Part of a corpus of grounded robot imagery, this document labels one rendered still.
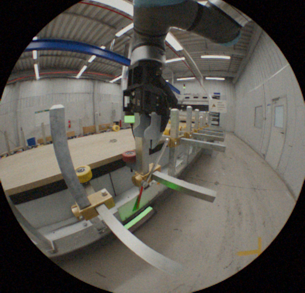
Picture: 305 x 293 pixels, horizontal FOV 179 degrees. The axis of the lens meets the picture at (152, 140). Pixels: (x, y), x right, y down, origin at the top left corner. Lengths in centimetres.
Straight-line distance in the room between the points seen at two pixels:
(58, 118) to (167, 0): 28
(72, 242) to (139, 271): 73
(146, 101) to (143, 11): 19
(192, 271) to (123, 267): 58
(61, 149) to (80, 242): 35
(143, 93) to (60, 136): 19
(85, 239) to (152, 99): 51
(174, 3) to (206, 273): 137
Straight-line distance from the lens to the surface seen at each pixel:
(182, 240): 116
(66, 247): 49
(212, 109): 277
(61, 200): 57
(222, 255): 126
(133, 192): 67
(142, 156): 34
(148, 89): 20
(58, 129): 22
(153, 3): 21
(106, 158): 48
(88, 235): 46
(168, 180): 37
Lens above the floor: 109
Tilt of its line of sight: 15 degrees down
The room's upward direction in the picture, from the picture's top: straight up
